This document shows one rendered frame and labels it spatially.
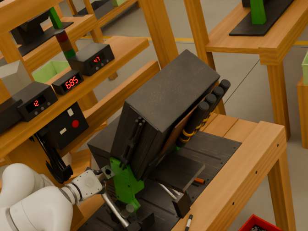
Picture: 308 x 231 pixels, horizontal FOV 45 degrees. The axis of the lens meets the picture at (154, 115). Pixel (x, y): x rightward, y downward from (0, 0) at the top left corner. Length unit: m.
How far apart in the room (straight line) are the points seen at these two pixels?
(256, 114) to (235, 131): 1.57
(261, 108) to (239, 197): 2.03
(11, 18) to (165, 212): 1.06
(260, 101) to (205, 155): 1.95
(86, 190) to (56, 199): 0.54
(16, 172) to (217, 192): 0.99
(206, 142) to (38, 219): 1.25
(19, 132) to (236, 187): 0.99
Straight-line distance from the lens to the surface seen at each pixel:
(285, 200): 2.40
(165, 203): 1.84
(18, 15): 1.58
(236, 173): 1.88
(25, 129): 1.51
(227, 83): 1.41
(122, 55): 1.75
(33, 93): 1.56
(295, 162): 3.18
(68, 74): 1.64
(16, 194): 1.12
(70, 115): 1.62
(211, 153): 2.01
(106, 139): 1.77
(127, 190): 1.61
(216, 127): 2.20
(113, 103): 2.02
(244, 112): 3.77
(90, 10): 6.58
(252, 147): 1.99
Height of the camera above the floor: 2.22
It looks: 33 degrees down
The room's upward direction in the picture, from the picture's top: 20 degrees counter-clockwise
